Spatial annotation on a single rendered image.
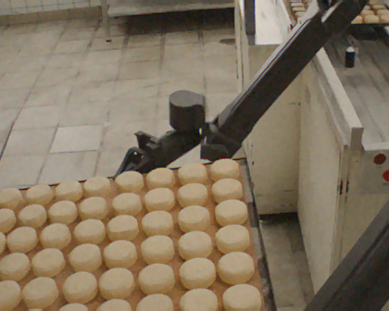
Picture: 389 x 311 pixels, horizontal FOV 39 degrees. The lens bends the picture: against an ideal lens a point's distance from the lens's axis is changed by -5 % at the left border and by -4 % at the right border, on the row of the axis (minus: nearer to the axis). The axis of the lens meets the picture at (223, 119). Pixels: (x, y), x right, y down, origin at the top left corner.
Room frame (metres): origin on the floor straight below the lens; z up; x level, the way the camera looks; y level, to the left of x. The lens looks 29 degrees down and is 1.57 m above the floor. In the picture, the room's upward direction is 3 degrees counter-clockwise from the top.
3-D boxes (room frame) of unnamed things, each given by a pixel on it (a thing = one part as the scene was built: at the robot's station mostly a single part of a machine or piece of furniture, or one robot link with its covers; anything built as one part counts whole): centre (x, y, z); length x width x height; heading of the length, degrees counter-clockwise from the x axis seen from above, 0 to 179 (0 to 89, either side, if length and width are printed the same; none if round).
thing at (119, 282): (0.56, 0.16, 1.00); 0.05 x 0.05 x 0.02
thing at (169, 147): (0.92, 0.12, 0.99); 0.07 x 0.07 x 0.10; 48
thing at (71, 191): (0.80, 0.28, 0.99); 0.05 x 0.05 x 0.02
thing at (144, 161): (0.87, 0.17, 0.98); 0.09 x 0.07 x 0.07; 138
